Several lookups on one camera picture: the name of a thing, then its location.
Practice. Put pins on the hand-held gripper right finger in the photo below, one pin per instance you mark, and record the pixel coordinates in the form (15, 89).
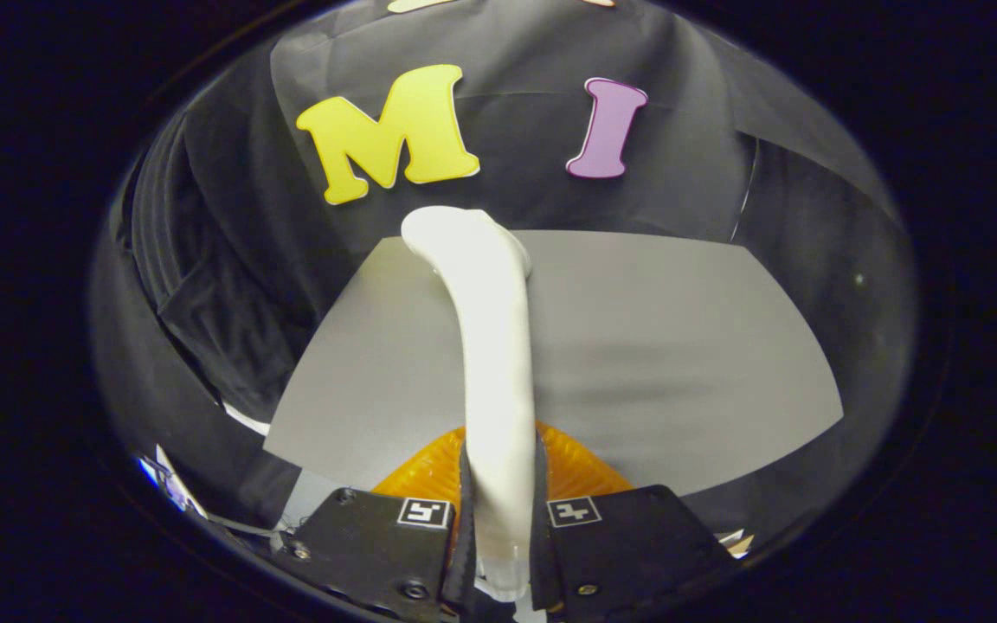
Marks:
(628, 545)

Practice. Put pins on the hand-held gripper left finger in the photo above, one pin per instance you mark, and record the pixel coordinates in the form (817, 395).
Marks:
(360, 545)

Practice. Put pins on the white shirt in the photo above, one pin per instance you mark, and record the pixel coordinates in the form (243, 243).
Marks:
(247, 421)

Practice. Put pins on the black blazer jacket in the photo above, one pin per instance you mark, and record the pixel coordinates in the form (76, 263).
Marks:
(196, 303)

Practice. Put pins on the grey cabinet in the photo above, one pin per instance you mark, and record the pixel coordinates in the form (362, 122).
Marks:
(680, 346)

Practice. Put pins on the black backdrop cloth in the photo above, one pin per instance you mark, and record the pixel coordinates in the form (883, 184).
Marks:
(533, 112)

